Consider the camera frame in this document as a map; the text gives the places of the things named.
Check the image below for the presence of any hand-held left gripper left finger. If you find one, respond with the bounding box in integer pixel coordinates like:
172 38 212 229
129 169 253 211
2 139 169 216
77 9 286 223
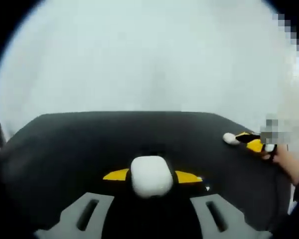
34 168 131 239

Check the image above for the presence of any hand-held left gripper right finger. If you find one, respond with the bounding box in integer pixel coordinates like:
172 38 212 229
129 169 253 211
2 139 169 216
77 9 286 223
173 170 274 239

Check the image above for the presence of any white charging case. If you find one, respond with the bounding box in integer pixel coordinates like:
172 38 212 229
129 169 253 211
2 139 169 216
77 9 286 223
130 155 174 199
222 132 241 146

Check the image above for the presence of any person's right hand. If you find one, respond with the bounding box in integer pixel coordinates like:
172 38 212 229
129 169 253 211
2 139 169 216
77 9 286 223
261 145 294 175

